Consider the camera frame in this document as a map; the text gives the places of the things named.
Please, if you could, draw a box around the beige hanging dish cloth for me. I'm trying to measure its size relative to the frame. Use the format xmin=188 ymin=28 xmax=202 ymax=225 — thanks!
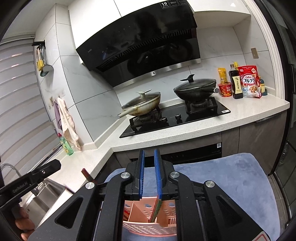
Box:
xmin=57 ymin=97 xmax=82 ymax=151

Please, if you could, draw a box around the pink plastic utensil basket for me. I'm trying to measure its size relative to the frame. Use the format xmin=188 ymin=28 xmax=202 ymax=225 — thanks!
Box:
xmin=122 ymin=197 xmax=178 ymax=237

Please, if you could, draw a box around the blue fleece mat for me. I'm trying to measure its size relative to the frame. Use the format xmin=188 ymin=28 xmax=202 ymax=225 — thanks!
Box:
xmin=94 ymin=152 xmax=281 ymax=241

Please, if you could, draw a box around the beige wok with glass lid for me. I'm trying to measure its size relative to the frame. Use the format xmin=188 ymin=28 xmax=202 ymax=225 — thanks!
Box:
xmin=116 ymin=90 xmax=162 ymax=119

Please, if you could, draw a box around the grey base cabinet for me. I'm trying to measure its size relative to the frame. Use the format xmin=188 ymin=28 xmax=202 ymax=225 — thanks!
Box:
xmin=221 ymin=111 xmax=289 ymax=174

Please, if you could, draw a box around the metal hanging strainer ladle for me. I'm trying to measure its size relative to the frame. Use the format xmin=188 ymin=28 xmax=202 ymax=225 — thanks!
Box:
xmin=40 ymin=46 xmax=54 ymax=77

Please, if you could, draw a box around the white window blind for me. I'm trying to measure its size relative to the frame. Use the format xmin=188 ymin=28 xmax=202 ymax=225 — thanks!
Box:
xmin=0 ymin=35 xmax=62 ymax=176

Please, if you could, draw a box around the red chopstick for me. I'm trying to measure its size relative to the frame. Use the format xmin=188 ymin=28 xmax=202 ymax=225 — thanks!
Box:
xmin=81 ymin=169 xmax=95 ymax=183

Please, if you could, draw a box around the dark soy sauce bottle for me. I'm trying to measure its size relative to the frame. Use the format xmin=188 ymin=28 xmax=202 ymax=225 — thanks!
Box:
xmin=228 ymin=64 xmax=244 ymax=100

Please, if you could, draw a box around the stainless steel sink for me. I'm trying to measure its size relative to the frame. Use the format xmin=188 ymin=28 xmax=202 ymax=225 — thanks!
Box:
xmin=21 ymin=183 xmax=70 ymax=223

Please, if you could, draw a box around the green and brown chopstick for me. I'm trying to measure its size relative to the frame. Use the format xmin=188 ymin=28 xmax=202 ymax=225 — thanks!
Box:
xmin=150 ymin=197 xmax=162 ymax=224

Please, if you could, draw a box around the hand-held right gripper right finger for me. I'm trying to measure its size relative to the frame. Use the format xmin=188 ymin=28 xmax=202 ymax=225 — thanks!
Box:
xmin=154 ymin=148 xmax=265 ymax=241

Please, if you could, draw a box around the black gas stove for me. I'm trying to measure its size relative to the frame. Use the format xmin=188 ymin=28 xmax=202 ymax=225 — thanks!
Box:
xmin=119 ymin=97 xmax=231 ymax=139

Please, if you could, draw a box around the purple hanging cloth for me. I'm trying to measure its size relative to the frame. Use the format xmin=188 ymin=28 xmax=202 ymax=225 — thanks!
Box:
xmin=54 ymin=102 xmax=63 ymax=130

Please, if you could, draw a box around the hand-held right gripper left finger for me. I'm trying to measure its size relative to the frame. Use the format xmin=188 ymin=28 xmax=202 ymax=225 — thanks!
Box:
xmin=28 ymin=149 xmax=146 ymax=241

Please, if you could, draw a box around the chrome faucet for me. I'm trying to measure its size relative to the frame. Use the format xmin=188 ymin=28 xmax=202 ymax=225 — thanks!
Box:
xmin=1 ymin=163 xmax=40 ymax=195

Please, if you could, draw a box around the red instant noodle cup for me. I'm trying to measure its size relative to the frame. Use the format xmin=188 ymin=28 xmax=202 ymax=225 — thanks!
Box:
xmin=218 ymin=82 xmax=232 ymax=97

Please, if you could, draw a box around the person's left hand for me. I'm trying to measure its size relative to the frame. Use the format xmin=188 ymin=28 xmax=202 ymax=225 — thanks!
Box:
xmin=14 ymin=207 xmax=36 ymax=240

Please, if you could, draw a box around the green dish soap bottle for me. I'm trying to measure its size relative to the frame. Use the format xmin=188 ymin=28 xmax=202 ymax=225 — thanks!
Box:
xmin=58 ymin=133 xmax=74 ymax=156

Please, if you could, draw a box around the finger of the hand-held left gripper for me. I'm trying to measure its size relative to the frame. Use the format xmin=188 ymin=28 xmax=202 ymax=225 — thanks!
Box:
xmin=30 ymin=159 xmax=62 ymax=184

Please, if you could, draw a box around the white upper cabinet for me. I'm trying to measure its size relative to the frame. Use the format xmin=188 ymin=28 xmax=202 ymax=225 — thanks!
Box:
xmin=192 ymin=0 xmax=252 ymax=16

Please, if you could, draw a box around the black framed glass door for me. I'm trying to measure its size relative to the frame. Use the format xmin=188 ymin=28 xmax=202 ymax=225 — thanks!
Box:
xmin=266 ymin=0 xmax=296 ymax=241

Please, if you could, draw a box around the teal seasoning holder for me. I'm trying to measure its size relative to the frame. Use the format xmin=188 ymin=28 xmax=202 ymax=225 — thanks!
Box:
xmin=259 ymin=77 xmax=268 ymax=96

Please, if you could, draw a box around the black built-in dishwasher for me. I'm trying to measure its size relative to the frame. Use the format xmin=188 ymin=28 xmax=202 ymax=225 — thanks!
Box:
xmin=129 ymin=142 xmax=222 ymax=163

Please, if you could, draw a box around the red cereal bag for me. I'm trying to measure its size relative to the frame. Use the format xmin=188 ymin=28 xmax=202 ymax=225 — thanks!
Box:
xmin=238 ymin=65 xmax=262 ymax=99

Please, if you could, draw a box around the black range hood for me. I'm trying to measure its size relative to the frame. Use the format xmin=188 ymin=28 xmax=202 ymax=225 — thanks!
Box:
xmin=69 ymin=0 xmax=201 ymax=88

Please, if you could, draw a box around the yellow snack packet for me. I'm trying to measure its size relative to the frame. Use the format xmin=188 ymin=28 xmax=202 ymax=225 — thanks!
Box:
xmin=218 ymin=67 xmax=228 ymax=84

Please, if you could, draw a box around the black wok with lid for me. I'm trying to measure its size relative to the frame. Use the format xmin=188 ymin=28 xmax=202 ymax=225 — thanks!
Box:
xmin=173 ymin=74 xmax=220 ymax=102

